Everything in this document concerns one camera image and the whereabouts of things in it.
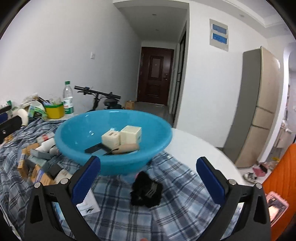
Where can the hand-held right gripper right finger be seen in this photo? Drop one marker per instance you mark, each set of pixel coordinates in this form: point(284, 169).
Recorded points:
point(211, 183)

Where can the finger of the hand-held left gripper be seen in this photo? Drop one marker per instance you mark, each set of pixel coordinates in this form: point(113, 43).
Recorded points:
point(3, 118)
point(10, 128)

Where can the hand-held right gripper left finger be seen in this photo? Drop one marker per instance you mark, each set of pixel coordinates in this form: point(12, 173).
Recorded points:
point(85, 180)

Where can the white bottle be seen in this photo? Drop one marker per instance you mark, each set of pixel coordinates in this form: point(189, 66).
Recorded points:
point(45, 146)

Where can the blue plastic basin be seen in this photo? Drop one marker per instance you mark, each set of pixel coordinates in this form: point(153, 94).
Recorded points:
point(76, 139)

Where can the black fluffy hair clip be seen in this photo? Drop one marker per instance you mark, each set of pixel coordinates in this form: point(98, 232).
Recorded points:
point(145, 190)

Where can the white desktop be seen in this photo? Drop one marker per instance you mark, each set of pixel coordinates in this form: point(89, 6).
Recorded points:
point(196, 148)

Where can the white round jar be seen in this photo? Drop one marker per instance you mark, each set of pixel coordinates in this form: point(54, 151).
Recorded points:
point(22, 115)

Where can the white tissue packet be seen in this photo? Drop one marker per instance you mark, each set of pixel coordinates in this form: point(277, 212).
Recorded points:
point(89, 206)

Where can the green packet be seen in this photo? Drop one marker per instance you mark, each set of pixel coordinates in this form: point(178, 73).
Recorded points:
point(37, 112)

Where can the black flat card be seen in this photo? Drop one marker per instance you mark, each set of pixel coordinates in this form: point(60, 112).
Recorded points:
point(97, 149)

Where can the black box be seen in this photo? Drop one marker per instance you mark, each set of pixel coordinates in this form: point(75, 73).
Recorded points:
point(54, 169)

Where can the orange box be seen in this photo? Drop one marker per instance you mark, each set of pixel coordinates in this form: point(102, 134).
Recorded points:
point(23, 164)

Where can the grey box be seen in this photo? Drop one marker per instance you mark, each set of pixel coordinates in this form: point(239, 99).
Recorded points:
point(40, 154)

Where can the shoes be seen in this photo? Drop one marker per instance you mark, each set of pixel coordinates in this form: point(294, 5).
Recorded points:
point(251, 178)

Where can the teal box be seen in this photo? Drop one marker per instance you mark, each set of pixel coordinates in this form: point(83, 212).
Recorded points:
point(34, 161)

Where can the yellow plastic container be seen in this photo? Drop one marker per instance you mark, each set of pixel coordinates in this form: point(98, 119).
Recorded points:
point(54, 111)

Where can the cream box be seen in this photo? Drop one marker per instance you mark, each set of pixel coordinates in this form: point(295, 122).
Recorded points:
point(111, 139)
point(130, 136)

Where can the blue plaid cloth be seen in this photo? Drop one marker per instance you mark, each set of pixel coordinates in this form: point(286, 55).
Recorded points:
point(115, 220)

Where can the pink bag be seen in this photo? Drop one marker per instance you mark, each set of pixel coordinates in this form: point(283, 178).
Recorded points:
point(260, 170)

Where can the clear water bottle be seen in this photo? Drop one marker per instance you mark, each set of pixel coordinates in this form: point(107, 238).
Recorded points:
point(68, 102)

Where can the pink booklet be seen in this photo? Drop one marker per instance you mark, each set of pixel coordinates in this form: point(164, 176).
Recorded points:
point(276, 206)

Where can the orange chair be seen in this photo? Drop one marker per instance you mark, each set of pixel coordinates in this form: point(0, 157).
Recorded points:
point(284, 176)

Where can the cardboard box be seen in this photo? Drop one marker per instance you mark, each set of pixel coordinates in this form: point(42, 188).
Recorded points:
point(130, 104)

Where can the beige refrigerator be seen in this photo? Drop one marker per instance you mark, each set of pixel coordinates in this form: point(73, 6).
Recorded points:
point(259, 104)

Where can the black framed sliding door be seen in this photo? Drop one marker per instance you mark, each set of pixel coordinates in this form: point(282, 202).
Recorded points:
point(181, 81)

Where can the dark brown door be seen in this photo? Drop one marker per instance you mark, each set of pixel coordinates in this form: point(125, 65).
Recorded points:
point(155, 76)

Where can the white wall switch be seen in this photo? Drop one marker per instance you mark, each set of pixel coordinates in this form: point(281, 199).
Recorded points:
point(92, 55)

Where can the wall electrical panel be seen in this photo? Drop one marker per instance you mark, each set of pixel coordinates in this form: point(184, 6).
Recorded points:
point(218, 34)

